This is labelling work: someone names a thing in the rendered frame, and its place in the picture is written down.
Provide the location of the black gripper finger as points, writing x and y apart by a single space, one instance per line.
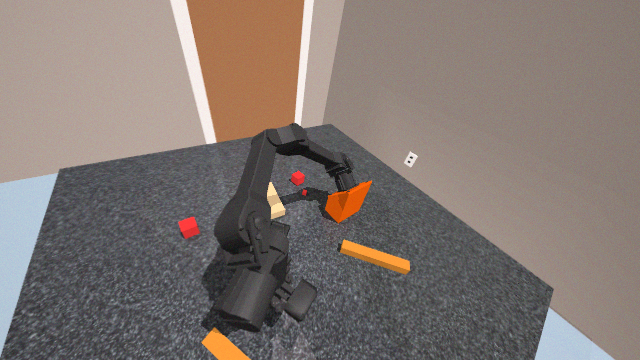
276 299

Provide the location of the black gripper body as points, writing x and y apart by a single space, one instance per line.
300 299

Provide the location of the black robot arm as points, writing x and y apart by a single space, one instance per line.
246 221

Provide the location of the orange flat bar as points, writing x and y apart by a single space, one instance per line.
221 347
375 257

